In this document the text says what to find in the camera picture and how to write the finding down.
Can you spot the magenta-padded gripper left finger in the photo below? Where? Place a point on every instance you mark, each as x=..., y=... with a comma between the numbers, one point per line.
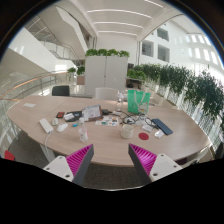
x=60, y=166

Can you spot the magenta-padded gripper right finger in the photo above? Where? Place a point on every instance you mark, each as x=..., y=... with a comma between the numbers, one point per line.
x=163, y=165

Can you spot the clear white-capped water bottle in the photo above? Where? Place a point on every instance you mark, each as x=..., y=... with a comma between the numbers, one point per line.
x=83, y=134

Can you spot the flat round red coaster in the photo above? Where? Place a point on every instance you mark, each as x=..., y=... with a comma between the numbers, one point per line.
x=143, y=136

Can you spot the white chair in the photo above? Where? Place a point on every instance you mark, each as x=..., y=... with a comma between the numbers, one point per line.
x=198, y=156
x=106, y=94

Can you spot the white computer mouse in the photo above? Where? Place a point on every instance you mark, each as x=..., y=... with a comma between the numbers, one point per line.
x=62, y=127

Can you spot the blue and green tube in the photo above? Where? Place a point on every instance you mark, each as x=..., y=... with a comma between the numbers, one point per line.
x=75, y=125

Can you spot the white grid-pattern mug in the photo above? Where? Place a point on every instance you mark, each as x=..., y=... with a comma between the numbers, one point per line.
x=127, y=132

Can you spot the white card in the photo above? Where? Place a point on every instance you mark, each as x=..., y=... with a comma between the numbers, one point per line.
x=69, y=117

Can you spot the small red and black box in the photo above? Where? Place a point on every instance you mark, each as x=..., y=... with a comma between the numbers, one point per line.
x=60, y=115

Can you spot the black notebook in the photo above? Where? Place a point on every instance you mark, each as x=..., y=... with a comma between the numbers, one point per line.
x=77, y=115

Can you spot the brown clipboard with paper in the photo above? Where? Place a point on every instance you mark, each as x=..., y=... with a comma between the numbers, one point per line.
x=91, y=112

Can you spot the colourful sticker sheet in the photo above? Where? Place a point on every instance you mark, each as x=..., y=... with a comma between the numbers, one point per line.
x=107, y=121

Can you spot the white paper sheet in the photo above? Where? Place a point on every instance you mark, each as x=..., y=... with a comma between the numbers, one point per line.
x=29, y=105

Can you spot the green tote bag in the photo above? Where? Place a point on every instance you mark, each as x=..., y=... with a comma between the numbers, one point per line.
x=133, y=101

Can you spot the black power adapter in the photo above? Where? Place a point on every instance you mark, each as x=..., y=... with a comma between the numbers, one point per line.
x=105, y=112

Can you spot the black chair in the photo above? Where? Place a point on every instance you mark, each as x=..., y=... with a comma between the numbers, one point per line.
x=60, y=91

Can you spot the tall clear spouted bottle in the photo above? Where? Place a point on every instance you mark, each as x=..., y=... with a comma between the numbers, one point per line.
x=119, y=102

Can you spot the row of green hedge plants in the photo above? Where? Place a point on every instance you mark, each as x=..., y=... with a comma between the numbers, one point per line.
x=200, y=90

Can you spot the wooden planter with plants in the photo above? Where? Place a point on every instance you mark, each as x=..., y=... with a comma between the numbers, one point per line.
x=80, y=79

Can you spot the white cabinet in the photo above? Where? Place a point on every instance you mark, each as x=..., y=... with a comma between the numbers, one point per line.
x=106, y=75

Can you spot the green plants atop cabinet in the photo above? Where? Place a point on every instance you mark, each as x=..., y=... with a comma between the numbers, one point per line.
x=106, y=52

